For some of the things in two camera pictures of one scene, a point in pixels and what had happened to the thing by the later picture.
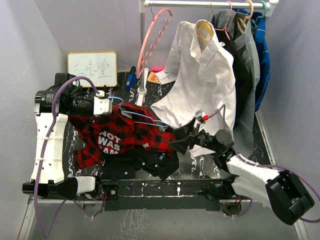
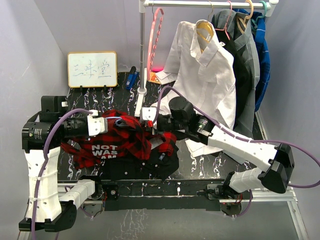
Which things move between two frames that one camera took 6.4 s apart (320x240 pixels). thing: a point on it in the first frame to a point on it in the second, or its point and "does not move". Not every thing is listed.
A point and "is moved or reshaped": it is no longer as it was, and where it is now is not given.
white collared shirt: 202,73 does not move
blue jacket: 263,73 does not move
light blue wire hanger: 167,125 to 114,117
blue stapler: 131,78 does not move
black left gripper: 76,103 to 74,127
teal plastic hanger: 266,9 does not move
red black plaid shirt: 130,125 is moved or reshaped
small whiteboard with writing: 101,66 does not move
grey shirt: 236,31 does not move
